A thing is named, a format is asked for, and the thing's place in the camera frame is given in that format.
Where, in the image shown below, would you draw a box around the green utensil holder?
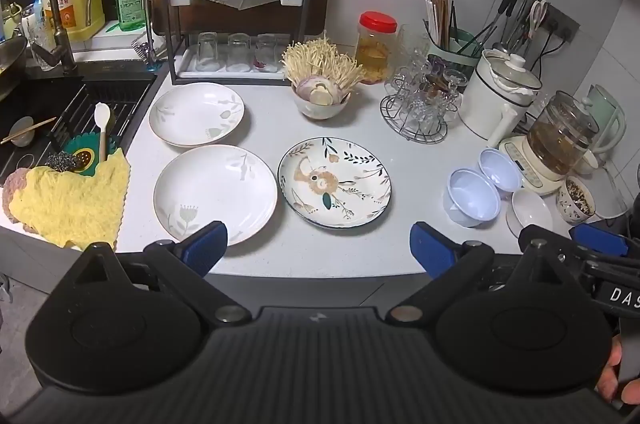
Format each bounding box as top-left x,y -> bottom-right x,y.
429,28 -> 483,72

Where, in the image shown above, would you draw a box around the white silicone spatula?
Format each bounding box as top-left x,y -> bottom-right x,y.
94,103 -> 112,163

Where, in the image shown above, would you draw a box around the glass jar red lid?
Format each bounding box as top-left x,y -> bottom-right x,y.
355,11 -> 399,85

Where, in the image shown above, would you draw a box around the speckled bowl of grains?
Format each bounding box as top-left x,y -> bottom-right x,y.
556,177 -> 597,225

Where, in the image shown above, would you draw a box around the white electric pot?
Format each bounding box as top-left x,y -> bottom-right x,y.
459,49 -> 544,149

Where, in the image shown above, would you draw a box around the steel wool scrubber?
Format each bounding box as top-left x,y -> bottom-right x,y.
45,151 -> 81,173

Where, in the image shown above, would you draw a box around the clear drinking glass red mark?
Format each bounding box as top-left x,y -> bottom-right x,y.
255,34 -> 279,73

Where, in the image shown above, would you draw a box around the black power socket panel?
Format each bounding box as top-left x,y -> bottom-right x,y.
542,3 -> 581,44

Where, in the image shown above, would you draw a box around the dark kitchen faucet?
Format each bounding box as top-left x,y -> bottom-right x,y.
0,0 -> 77,76

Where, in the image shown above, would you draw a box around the halved red onion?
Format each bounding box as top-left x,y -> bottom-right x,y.
296,74 -> 342,106

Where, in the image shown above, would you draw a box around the green avocado dishcloth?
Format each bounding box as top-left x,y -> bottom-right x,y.
61,131 -> 122,178

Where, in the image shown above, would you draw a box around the floral patterned plate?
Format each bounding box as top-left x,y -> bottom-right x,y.
277,137 -> 392,230

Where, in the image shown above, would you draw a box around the black sink drain rack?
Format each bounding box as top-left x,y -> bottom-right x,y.
0,77 -> 157,186

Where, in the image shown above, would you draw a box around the person's right hand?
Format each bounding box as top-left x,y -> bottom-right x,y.
596,335 -> 640,406

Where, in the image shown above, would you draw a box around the light blue bowl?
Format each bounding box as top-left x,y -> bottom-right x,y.
444,168 -> 502,228
477,147 -> 524,198

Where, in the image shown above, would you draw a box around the dark wok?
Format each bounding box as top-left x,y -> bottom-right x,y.
0,35 -> 29,101

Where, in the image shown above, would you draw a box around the wire cup rack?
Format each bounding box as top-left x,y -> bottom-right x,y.
380,72 -> 451,143

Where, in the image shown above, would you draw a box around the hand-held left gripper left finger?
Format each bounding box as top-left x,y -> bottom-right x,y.
70,221 -> 252,327

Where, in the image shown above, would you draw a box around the small grey bowl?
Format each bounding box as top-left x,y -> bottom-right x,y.
10,116 -> 35,148

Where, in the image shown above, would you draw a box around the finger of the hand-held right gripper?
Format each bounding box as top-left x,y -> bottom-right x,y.
569,222 -> 631,257
550,249 -> 640,281

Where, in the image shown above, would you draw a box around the white drip tray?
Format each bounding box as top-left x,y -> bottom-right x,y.
179,44 -> 292,78

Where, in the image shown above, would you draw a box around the hanging kitchen utensils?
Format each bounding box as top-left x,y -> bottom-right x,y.
470,0 -> 551,55

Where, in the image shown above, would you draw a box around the white plate grey plant print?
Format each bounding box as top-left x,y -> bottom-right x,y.
148,83 -> 246,148
153,145 -> 279,244

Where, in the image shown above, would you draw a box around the yellow cloth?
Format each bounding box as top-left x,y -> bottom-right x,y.
9,149 -> 132,250

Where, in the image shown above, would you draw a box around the black dish rack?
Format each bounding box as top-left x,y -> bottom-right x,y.
164,0 -> 318,86

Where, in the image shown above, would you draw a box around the pink cloth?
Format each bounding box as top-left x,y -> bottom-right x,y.
1,168 -> 32,225

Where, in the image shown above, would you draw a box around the white bowl with vegetables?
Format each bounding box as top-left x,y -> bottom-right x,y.
291,82 -> 350,121

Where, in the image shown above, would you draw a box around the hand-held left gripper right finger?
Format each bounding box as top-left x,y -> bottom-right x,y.
387,223 -> 576,327

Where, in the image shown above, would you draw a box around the glass kettle with base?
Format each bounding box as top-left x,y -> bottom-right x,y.
498,90 -> 600,197

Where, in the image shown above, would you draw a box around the wooden chopstick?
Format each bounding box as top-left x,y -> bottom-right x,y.
0,124 -> 46,146
0,117 -> 58,144

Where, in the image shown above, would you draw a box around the mint green electric kettle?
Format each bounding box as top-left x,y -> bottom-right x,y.
575,84 -> 627,166

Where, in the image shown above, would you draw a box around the plain white bowl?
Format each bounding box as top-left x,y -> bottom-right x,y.
506,189 -> 554,238

